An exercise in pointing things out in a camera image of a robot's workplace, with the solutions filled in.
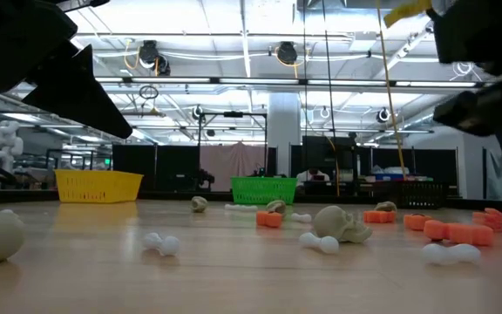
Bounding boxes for blue box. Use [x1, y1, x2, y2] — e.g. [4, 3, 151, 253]
[371, 171, 405, 182]

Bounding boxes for black stand frame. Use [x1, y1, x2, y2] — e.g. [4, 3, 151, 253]
[196, 111, 269, 192]

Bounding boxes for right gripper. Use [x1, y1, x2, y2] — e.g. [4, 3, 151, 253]
[432, 76, 502, 202]

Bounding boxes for black ceiling cable reel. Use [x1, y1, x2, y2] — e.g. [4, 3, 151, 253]
[274, 40, 312, 79]
[137, 39, 173, 78]
[375, 106, 392, 125]

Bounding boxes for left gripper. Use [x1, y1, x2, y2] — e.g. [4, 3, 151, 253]
[0, 0, 133, 140]

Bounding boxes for black hanging cable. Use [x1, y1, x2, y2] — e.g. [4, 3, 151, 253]
[322, 0, 343, 197]

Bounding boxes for green plastic basket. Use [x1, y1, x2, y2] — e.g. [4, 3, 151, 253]
[230, 175, 301, 206]

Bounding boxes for black plastic basket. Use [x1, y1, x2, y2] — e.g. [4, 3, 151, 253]
[371, 180, 450, 209]

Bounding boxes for black table frame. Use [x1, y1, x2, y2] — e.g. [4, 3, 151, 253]
[0, 187, 502, 211]

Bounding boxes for person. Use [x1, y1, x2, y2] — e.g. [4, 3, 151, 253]
[296, 167, 331, 183]

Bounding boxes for black partition screen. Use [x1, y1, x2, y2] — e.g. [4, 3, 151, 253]
[357, 147, 460, 188]
[111, 144, 200, 192]

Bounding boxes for pink curtain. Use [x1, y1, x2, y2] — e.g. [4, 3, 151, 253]
[199, 141, 270, 192]

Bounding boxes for white building column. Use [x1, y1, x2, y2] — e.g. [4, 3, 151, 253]
[268, 92, 302, 177]

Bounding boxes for silver ceiling duct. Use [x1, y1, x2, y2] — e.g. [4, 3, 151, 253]
[401, 86, 487, 131]

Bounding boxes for yellow plastic basket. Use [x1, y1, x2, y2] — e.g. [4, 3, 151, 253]
[54, 168, 145, 204]

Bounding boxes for black cabinet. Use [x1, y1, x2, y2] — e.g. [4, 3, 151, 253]
[289, 135, 357, 182]

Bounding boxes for yellow hanging strap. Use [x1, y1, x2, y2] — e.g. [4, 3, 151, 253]
[375, 0, 409, 181]

